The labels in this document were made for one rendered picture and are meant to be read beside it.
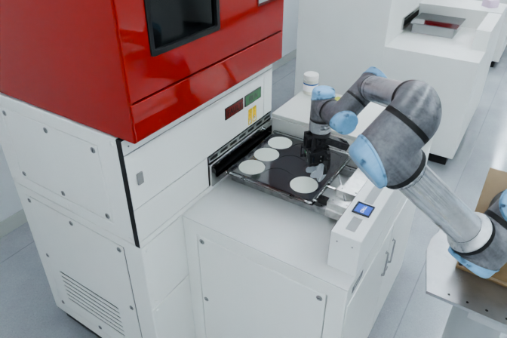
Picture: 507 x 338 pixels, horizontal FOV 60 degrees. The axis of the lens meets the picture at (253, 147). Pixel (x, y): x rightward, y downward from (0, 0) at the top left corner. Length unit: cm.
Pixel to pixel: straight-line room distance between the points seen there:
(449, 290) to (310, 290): 40
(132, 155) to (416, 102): 78
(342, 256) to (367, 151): 49
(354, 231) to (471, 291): 37
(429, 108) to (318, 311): 77
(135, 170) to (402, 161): 75
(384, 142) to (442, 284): 62
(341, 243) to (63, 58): 93
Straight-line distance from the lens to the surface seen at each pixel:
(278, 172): 166
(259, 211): 160
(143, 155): 134
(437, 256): 155
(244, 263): 154
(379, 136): 97
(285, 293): 151
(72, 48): 127
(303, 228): 154
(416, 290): 257
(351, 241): 132
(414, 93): 101
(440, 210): 111
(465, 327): 170
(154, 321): 177
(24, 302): 265
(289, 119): 190
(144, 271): 158
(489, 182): 149
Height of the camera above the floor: 184
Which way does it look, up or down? 31 degrees down
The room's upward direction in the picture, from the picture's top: straight up
